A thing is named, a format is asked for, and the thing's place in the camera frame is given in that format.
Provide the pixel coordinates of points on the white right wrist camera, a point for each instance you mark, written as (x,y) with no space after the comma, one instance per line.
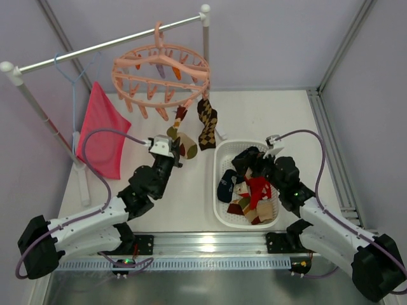
(275,145)

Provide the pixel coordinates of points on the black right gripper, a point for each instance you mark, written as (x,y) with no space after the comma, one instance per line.
(265,160)

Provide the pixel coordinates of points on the white metal clothes rack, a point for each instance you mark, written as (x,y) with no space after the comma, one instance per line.
(14,74)

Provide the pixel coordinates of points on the aluminium rail frame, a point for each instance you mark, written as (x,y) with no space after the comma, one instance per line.
(185,214)

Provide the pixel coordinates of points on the beige striped sock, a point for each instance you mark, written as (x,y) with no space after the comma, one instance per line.
(263,213)

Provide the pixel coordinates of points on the light blue wire hanger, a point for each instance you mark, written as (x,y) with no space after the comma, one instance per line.
(73,81)

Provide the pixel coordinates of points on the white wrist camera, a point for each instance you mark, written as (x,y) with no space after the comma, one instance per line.
(275,145)
(161,145)

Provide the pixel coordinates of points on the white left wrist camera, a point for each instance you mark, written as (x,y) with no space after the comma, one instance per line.
(161,145)

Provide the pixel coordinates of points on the pink cloth towel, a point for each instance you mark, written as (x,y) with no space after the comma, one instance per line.
(97,143)

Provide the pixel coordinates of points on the dark striped sock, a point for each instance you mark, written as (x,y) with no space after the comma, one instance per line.
(188,147)

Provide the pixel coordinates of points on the navy patterned sock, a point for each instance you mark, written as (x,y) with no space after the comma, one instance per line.
(226,185)

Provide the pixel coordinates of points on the navy sock red toe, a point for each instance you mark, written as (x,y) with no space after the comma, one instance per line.
(242,187)

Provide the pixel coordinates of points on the pink round clip hanger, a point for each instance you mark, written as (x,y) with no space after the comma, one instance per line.
(160,75)

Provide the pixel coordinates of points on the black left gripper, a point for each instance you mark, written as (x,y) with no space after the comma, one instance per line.
(173,154)

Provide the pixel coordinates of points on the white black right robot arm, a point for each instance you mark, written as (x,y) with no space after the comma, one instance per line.
(372,261)

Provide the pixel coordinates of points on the white cable duct strip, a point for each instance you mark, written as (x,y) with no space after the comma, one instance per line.
(186,264)

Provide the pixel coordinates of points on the brown yellow argyle sock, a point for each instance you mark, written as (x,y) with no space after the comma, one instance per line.
(208,116)

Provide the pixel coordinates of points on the white perforated plastic basket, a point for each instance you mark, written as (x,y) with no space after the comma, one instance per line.
(224,154)

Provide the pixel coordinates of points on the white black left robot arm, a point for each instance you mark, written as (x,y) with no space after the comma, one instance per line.
(44,244)

